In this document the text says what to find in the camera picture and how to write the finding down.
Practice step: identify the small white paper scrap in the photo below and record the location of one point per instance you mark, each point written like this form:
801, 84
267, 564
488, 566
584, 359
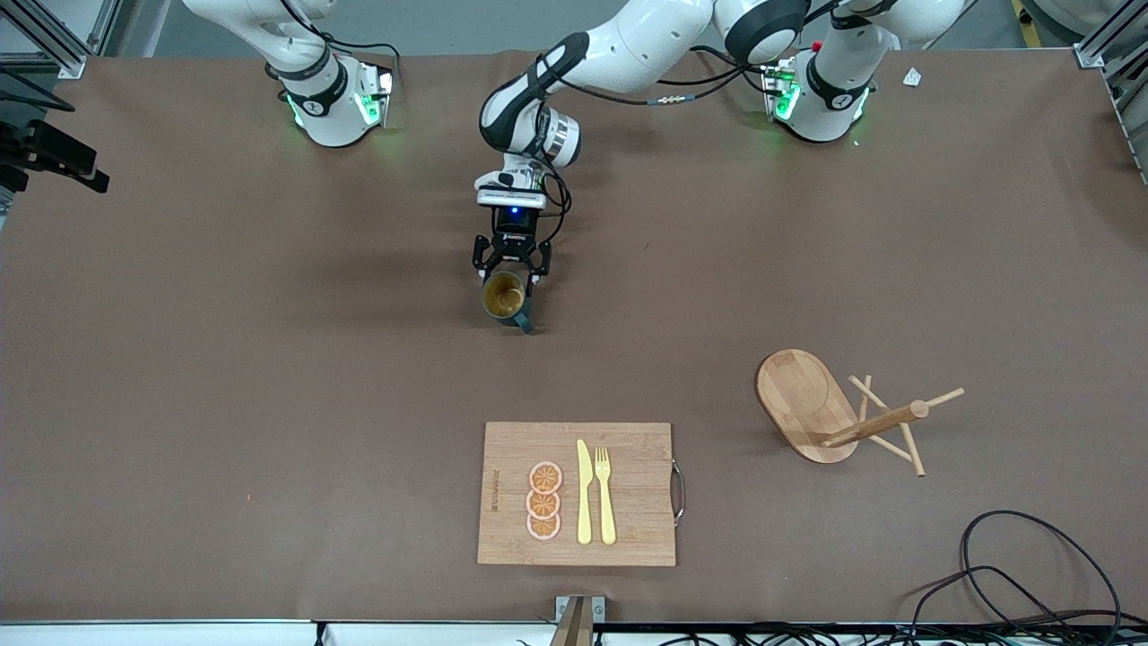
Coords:
913, 77

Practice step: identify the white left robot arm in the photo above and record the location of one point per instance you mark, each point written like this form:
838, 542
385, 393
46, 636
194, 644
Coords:
646, 40

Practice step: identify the yellow plastic knife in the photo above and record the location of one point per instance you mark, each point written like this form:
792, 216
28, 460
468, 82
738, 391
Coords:
585, 502

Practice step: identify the wooden mug tree stand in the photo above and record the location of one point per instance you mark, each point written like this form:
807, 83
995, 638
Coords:
794, 404

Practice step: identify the aluminium frame profile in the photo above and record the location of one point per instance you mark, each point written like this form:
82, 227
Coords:
63, 61
1090, 56

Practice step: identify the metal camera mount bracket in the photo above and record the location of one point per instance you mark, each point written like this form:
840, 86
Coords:
578, 619

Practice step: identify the yellow plastic fork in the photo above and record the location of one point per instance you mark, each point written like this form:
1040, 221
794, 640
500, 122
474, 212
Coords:
606, 511

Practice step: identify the bamboo cutting board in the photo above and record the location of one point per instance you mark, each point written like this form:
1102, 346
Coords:
637, 502

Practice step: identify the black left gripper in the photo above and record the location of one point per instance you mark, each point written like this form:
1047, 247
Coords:
511, 240

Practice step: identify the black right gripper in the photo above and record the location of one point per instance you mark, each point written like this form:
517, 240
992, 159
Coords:
11, 148

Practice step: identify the toy orange slice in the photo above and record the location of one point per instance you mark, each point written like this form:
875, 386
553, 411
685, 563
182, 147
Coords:
545, 476
543, 529
543, 505

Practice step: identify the dark teal cup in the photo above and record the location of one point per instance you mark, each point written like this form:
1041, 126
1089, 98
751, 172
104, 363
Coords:
507, 301

